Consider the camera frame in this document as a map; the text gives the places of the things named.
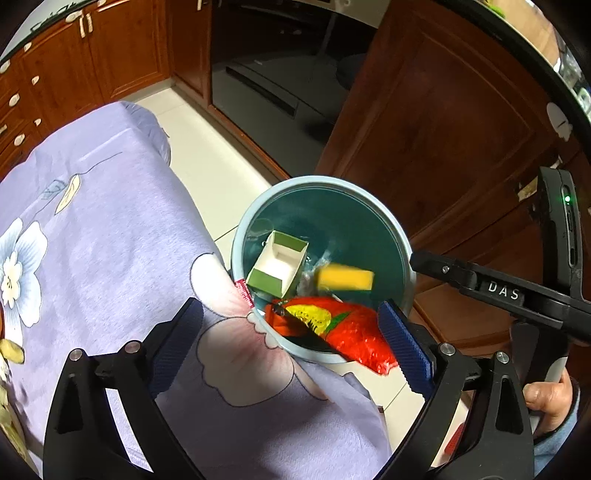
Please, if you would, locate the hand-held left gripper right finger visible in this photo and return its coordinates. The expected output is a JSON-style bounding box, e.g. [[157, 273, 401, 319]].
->
[[376, 299, 536, 480]]

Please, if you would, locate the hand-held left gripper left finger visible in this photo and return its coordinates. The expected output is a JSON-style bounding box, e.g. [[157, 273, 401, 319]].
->
[[42, 298, 206, 480]]

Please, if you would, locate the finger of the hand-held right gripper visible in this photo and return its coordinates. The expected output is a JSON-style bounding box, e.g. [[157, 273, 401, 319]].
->
[[410, 250, 591, 345]]

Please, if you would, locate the large red snack bag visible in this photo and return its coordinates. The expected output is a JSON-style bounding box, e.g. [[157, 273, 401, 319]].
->
[[265, 296, 399, 376]]

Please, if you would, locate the yellow sponge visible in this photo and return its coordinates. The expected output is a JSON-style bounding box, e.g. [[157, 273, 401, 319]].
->
[[315, 264, 375, 292]]

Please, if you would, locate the teal trash bin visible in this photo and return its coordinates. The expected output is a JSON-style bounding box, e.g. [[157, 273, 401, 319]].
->
[[229, 175, 415, 365]]

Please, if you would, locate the green cardboard box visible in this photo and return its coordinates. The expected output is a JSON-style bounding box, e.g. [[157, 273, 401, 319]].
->
[[246, 231, 309, 300]]

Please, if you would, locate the pale fruit peel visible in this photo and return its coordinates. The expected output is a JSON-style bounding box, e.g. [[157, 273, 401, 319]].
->
[[0, 339, 24, 366]]

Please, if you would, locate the person's right hand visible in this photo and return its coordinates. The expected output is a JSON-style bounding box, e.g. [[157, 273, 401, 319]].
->
[[524, 375, 578, 437]]

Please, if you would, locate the white child lock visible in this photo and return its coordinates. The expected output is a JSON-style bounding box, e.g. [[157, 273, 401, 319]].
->
[[547, 102, 571, 138]]

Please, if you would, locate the purple floral tablecloth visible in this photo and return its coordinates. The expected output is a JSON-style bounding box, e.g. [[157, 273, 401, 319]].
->
[[0, 100, 393, 480]]

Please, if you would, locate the wooden cabinet door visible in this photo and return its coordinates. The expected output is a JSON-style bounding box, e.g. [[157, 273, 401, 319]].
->
[[318, 0, 591, 356]]

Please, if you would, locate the black built-in oven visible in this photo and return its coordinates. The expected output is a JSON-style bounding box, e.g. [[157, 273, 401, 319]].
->
[[210, 0, 384, 139]]

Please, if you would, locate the wooden cabinet with drawers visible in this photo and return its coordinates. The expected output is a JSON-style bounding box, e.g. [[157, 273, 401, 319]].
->
[[0, 0, 213, 171]]

